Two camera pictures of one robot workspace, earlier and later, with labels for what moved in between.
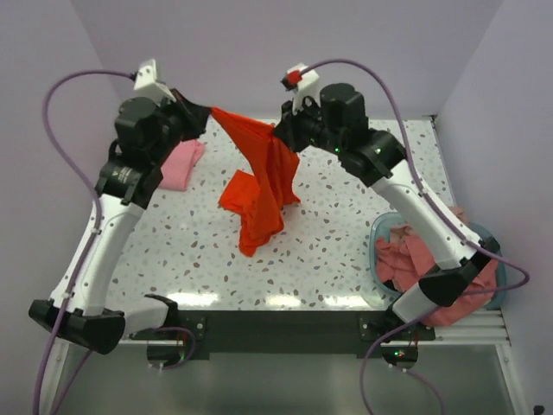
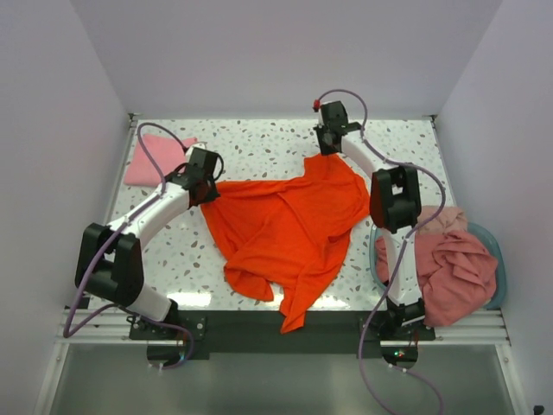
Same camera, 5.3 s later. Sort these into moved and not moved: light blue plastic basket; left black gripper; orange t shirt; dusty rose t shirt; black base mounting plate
Moved: orange t shirt; left black gripper
Not moved: dusty rose t shirt; black base mounting plate; light blue plastic basket
